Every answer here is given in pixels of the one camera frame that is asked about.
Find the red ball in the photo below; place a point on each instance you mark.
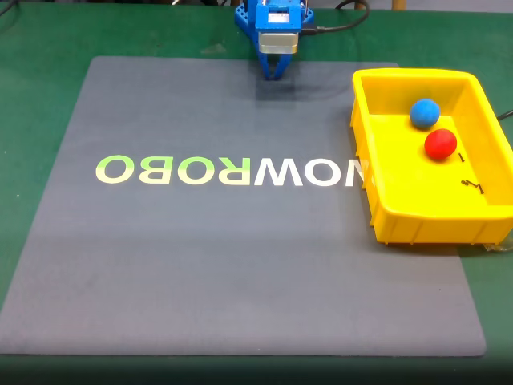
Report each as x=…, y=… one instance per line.
x=440, y=144

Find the blue ball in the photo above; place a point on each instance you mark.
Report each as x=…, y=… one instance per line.
x=425, y=114

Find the yellow plastic bin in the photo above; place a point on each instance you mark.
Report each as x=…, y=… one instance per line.
x=425, y=200

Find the wooden leg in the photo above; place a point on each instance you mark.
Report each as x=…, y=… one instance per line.
x=398, y=4

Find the grey mat with lettering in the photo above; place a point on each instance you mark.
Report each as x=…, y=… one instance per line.
x=240, y=260

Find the clear plastic bag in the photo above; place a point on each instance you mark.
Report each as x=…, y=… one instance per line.
x=499, y=248

